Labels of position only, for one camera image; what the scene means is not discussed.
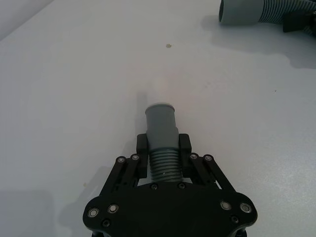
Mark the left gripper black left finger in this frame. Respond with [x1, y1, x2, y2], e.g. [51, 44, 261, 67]
[99, 133, 151, 198]

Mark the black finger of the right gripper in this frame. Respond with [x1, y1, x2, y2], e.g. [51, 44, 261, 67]
[282, 11, 316, 34]

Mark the white table cloth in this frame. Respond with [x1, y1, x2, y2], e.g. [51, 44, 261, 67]
[0, 0, 316, 237]

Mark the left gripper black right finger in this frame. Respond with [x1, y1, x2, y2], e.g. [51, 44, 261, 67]
[178, 133, 237, 194]

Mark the grey corrugated hose with cuff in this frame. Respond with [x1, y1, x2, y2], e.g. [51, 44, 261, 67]
[218, 0, 316, 38]
[145, 101, 185, 184]

